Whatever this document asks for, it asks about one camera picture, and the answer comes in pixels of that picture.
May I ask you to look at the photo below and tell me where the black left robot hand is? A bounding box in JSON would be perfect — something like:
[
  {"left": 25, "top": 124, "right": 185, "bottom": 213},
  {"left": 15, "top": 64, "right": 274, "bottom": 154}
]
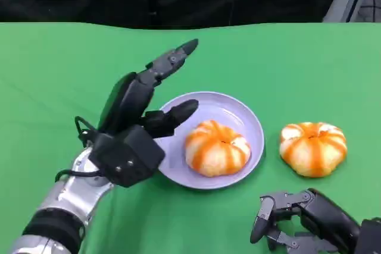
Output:
[{"left": 96, "top": 39, "right": 199, "bottom": 139}]

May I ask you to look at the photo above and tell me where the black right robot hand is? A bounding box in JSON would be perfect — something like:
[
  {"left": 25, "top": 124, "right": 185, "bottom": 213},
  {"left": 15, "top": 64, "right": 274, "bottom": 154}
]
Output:
[{"left": 249, "top": 188, "right": 363, "bottom": 254}]

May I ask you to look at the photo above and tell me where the orange and white bread roll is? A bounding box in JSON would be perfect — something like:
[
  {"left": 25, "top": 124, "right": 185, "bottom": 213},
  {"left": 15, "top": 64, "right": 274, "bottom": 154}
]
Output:
[
  {"left": 279, "top": 121, "right": 348, "bottom": 178},
  {"left": 185, "top": 120, "right": 252, "bottom": 177}
]

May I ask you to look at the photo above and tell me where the lilac plate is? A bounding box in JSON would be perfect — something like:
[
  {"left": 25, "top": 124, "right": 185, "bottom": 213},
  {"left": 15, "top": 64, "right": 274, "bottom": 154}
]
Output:
[{"left": 153, "top": 91, "right": 265, "bottom": 190}]

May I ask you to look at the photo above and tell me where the green table cloth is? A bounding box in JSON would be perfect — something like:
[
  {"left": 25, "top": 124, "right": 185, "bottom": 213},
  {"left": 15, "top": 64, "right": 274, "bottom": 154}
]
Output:
[{"left": 0, "top": 21, "right": 381, "bottom": 254}]

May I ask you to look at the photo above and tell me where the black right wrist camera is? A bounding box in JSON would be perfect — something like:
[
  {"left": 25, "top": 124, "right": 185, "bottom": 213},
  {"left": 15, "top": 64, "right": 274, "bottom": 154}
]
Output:
[{"left": 355, "top": 218, "right": 381, "bottom": 254}]

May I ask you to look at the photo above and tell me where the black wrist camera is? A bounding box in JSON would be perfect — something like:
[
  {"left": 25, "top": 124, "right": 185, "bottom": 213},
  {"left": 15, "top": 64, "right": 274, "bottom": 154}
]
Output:
[
  {"left": 88, "top": 125, "right": 166, "bottom": 189},
  {"left": 355, "top": 218, "right": 381, "bottom": 254}
]

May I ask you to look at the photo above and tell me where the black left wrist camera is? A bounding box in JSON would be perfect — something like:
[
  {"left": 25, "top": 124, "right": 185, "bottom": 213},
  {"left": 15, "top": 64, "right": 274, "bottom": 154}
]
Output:
[{"left": 88, "top": 125, "right": 166, "bottom": 189}]

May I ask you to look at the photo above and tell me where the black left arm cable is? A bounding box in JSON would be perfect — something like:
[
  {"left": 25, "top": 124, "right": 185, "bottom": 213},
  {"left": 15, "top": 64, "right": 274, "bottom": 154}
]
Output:
[{"left": 55, "top": 116, "right": 104, "bottom": 184}]

